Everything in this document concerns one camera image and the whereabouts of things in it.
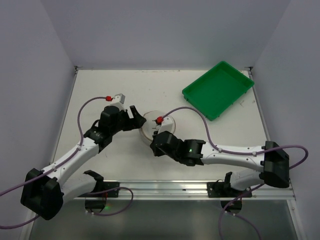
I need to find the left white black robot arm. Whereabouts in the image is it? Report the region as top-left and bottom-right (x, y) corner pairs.
(20, 105), (147, 220)

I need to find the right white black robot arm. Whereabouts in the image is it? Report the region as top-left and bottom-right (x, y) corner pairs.
(150, 131), (290, 191)

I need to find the green plastic tray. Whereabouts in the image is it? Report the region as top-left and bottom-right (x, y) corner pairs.
(182, 61), (254, 121)

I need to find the aluminium front rail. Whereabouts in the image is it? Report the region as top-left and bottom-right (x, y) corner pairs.
(61, 176), (296, 202)

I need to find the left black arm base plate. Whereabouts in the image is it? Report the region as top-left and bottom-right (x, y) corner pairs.
(92, 181), (120, 198)

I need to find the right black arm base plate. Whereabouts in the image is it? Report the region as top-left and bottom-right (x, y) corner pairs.
(206, 179), (225, 198)

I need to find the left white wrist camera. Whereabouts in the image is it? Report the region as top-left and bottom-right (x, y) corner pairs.
(105, 93), (126, 111)

